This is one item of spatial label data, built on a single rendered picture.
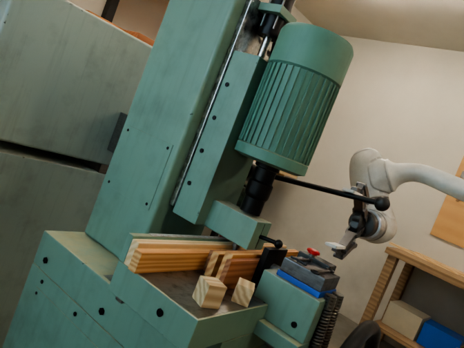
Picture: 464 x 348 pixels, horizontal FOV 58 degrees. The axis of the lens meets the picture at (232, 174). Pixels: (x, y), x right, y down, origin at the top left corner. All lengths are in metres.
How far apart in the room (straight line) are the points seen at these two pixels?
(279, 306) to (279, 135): 0.35
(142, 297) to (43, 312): 0.42
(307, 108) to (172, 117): 0.33
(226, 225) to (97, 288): 0.32
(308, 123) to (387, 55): 3.83
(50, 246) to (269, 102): 0.64
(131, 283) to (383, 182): 0.82
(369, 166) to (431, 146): 2.97
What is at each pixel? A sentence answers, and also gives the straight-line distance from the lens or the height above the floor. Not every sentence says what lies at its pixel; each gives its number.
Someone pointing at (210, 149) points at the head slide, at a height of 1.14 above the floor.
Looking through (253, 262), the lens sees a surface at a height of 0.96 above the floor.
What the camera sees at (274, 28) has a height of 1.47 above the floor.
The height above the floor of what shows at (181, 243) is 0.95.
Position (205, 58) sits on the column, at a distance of 1.04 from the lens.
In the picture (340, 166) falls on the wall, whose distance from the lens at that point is 4.53.
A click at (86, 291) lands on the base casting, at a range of 1.03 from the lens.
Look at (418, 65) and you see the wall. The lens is 4.58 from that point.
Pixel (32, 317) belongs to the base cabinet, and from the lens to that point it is 1.19.
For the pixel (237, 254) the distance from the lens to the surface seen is 0.87.
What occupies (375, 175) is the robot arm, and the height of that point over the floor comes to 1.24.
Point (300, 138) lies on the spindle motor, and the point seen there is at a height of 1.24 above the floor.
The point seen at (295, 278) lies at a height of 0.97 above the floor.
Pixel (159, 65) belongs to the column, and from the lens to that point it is 1.13.
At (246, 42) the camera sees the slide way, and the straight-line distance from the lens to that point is 1.08.
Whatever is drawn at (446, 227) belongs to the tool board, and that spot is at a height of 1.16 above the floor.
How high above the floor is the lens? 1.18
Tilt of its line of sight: 4 degrees down
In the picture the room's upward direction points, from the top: 21 degrees clockwise
